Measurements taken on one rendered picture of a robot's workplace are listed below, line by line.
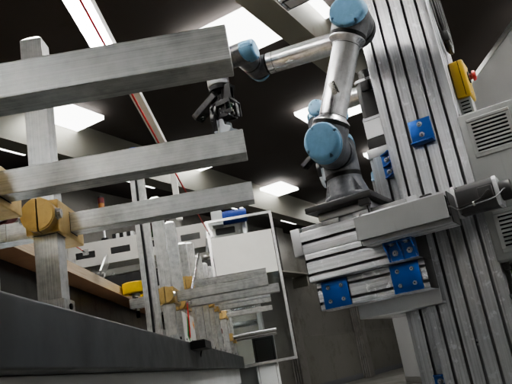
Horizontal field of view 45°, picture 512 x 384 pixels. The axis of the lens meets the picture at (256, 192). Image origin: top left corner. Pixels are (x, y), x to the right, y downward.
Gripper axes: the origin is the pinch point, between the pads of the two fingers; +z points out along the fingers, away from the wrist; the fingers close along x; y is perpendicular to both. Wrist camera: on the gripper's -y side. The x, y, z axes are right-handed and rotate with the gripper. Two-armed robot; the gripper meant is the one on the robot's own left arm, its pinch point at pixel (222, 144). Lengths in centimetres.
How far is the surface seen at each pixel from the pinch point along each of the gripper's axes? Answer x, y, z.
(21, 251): -88, 3, 44
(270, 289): 23, -4, 48
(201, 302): 12, -26, 48
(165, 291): -20, -16, 47
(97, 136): 303, -331, -195
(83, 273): -54, -14, 43
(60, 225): -105, 32, 49
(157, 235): -17.5, -18.4, 28.7
